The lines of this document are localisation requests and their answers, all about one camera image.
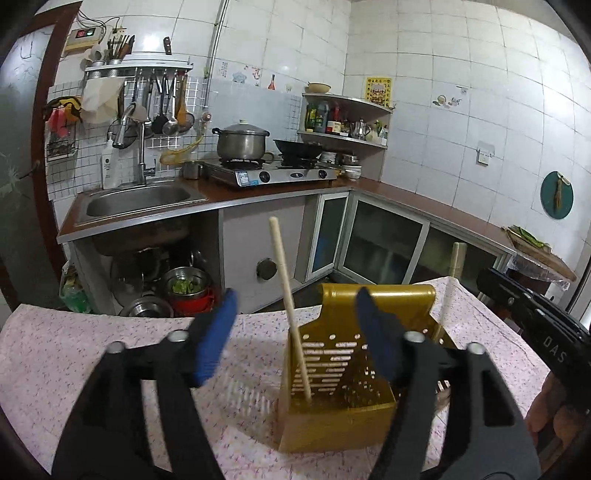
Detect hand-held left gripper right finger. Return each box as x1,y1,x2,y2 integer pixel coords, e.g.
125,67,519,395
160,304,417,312
355,286,542,480

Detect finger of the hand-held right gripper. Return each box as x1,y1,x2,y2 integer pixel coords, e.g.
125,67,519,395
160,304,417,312
478,268,591,398

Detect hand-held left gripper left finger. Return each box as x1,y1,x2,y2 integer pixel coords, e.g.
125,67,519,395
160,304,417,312
51,288,239,480

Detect wooden chopstick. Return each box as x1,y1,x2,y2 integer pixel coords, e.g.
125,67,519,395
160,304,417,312
269,217,313,402
431,242,463,344

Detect gold plastic utensil holder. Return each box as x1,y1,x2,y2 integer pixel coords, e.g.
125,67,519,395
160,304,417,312
277,283,458,455

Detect person's right hand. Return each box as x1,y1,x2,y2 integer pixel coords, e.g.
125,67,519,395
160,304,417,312
526,371,591,462

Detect red basin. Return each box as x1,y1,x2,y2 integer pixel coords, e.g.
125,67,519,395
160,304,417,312
168,288,218,317

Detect wooden cutting board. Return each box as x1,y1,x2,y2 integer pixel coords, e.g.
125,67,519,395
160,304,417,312
503,226,578,283

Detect steel bowl with greens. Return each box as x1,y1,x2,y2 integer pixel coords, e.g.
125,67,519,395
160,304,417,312
160,266,213,302

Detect empty steel bowl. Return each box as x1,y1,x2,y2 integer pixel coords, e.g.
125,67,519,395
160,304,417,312
119,295,174,319

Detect green vegetables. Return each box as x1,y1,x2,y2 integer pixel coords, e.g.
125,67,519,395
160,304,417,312
507,224,553,250

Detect kitchen counter cabinet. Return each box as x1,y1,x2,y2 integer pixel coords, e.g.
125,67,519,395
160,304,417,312
56,175,519,320

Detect glass pot lid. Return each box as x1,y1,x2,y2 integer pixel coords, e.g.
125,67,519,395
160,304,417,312
110,250,160,302

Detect round green cutting board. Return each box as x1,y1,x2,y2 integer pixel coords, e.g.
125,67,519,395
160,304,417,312
541,171,574,218

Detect green plastic bottle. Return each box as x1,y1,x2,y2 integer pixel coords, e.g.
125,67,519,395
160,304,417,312
59,262,96,313

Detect pink floral tablecloth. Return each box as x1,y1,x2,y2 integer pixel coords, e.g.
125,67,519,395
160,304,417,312
0,276,555,480

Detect stainless steel sink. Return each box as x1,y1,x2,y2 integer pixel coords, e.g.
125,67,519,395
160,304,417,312
74,182,209,228

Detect stack of bowls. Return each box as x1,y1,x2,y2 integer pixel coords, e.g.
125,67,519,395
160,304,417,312
339,154,363,181

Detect steel gas stove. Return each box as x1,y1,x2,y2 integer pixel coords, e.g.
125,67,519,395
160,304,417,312
203,157,339,188

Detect steel pot with lid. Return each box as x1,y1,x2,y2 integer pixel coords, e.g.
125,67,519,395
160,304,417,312
212,119,270,161

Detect metal faucet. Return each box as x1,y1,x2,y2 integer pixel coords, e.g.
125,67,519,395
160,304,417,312
112,104,158,186

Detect black wok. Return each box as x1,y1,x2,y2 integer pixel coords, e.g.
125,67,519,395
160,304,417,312
272,138,324,160

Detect white soap bottle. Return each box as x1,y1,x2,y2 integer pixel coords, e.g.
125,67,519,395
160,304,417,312
102,131,122,190

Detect black ladle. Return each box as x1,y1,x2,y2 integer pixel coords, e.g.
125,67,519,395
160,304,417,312
151,76,170,135

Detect grey corner shelf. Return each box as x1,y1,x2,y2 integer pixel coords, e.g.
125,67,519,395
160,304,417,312
297,92,394,149

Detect wooden spatula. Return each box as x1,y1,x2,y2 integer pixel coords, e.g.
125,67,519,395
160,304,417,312
176,73,190,123

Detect frosted glass door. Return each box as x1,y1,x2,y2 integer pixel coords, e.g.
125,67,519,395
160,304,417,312
0,9,85,319

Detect white hanging cloth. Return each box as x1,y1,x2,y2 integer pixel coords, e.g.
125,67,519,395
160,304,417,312
82,78,126,125

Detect red and yellow bags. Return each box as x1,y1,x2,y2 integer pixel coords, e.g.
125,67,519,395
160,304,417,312
43,96,84,138

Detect metal cutlery cup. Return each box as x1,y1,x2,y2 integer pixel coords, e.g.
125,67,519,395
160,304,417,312
106,34,136,66

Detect yellow wall poster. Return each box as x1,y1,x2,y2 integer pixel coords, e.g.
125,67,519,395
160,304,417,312
366,77,393,105

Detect wire wall basket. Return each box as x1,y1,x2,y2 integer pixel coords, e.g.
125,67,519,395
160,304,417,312
45,135,79,162

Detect white wall utensil rack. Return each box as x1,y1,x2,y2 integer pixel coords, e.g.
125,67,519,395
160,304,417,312
83,54,194,83

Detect white wall pipe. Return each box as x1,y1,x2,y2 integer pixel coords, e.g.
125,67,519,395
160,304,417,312
204,0,232,85

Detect beige wall control box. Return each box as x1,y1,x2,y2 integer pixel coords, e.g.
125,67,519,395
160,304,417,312
64,26,108,52

